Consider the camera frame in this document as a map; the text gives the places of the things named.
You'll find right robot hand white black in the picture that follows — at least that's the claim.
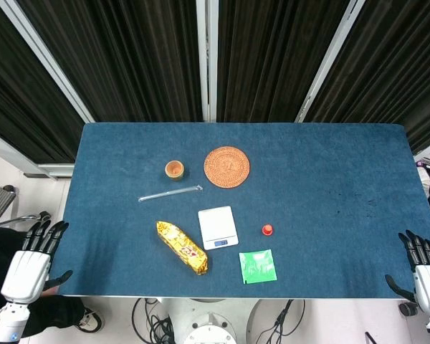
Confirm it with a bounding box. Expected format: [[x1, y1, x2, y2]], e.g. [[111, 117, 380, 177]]
[[385, 229, 430, 318]]

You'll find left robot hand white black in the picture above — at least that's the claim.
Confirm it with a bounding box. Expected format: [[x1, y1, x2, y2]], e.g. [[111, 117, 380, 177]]
[[0, 220, 74, 304]]

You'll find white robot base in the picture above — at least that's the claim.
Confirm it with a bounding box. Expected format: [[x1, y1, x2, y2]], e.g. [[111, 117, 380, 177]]
[[156, 297, 262, 344]]

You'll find yellow snack packet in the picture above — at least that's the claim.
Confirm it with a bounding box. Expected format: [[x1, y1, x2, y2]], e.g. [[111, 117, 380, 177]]
[[155, 220, 209, 276]]

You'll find clear plastic drinking straw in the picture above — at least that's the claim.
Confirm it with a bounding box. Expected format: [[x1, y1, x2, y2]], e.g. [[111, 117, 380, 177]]
[[138, 184, 204, 203]]

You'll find white digital scale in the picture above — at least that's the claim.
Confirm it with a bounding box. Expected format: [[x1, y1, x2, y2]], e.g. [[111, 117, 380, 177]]
[[197, 206, 239, 251]]

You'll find grey office chair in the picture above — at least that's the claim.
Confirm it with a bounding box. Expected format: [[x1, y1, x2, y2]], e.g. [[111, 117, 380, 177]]
[[0, 181, 52, 227]]

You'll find black sneaker shoe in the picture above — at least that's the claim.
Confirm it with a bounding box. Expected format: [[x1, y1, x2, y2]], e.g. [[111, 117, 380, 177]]
[[74, 306, 105, 333]]

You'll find green sachet packet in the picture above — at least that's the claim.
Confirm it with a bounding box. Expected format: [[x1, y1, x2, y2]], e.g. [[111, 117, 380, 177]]
[[238, 249, 278, 285]]

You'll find small wooden cup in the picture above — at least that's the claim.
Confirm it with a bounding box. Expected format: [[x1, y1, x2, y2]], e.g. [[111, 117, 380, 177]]
[[164, 161, 185, 180]]

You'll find blue table cloth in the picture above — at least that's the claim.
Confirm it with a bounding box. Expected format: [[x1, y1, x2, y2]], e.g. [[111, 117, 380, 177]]
[[45, 122, 430, 300]]

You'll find round woven rattan coaster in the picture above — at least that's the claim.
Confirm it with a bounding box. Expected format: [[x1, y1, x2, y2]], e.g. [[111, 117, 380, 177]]
[[204, 145, 251, 188]]

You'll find black curtain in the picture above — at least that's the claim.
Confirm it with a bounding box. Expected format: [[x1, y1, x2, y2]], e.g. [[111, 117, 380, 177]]
[[0, 0, 430, 165]]

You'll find black cable on floor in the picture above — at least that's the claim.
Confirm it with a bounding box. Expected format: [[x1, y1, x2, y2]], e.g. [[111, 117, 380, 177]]
[[130, 297, 173, 344]]

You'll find white window frame post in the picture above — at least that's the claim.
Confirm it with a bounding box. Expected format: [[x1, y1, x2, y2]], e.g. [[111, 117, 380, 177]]
[[195, 0, 219, 123]]

